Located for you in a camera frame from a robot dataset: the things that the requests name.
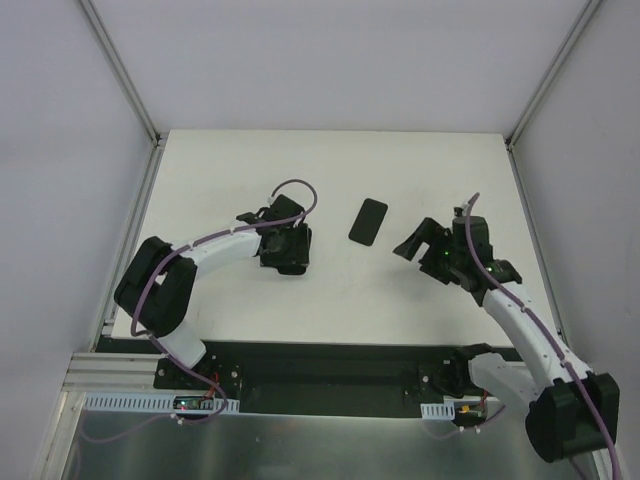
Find shiny metal front sheet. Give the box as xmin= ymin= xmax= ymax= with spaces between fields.
xmin=63 ymin=412 xmax=598 ymax=479

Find slotted cable duct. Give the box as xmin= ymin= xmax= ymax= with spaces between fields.
xmin=420 ymin=401 xmax=456 ymax=421
xmin=84 ymin=392 xmax=240 ymax=415

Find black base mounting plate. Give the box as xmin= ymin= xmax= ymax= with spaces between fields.
xmin=94 ymin=337 xmax=511 ymax=416

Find aluminium frame post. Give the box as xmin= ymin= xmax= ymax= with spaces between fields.
xmin=75 ymin=0 xmax=161 ymax=145
xmin=505 ymin=0 xmax=604 ymax=151

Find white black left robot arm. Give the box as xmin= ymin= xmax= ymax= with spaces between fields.
xmin=114 ymin=194 xmax=312 ymax=389

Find aluminium front frame rail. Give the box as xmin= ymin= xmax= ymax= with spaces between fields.
xmin=62 ymin=349 xmax=166 ymax=391

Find right aluminium frame post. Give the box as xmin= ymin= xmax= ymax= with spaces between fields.
xmin=505 ymin=0 xmax=604 ymax=151

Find left aluminium frame post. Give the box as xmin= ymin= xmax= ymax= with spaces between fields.
xmin=75 ymin=0 xmax=161 ymax=145

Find black smartphone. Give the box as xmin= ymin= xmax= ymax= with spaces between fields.
xmin=348 ymin=198 xmax=388 ymax=247

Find left slotted cable duct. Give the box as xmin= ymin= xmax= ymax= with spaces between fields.
xmin=84 ymin=392 xmax=240 ymax=415

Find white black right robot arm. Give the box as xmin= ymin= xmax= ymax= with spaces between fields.
xmin=393 ymin=208 xmax=620 ymax=463

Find right slotted cable duct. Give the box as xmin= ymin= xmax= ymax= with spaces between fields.
xmin=420 ymin=401 xmax=456 ymax=421

